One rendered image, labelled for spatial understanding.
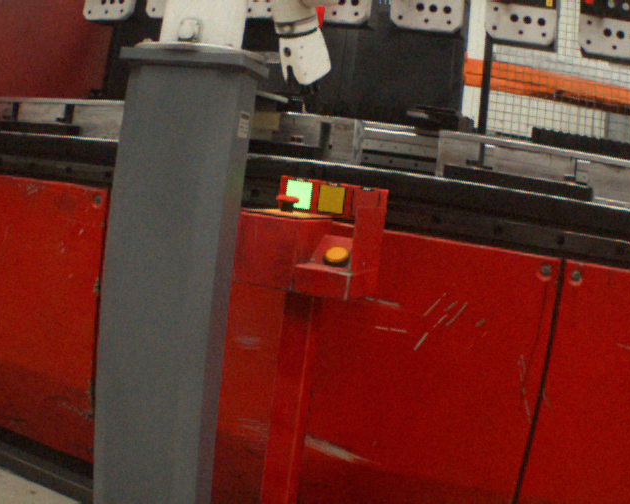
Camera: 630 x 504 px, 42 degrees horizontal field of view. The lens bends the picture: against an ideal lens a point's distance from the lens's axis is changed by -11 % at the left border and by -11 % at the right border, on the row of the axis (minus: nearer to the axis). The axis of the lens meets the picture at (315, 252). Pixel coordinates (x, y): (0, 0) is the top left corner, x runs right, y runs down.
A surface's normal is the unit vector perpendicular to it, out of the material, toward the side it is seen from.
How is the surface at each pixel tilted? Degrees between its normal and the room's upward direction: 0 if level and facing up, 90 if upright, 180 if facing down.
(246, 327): 93
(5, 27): 90
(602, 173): 90
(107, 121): 90
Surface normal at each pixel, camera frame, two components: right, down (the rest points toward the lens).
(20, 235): -0.37, 0.04
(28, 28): 0.92, 0.15
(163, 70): -0.14, 0.07
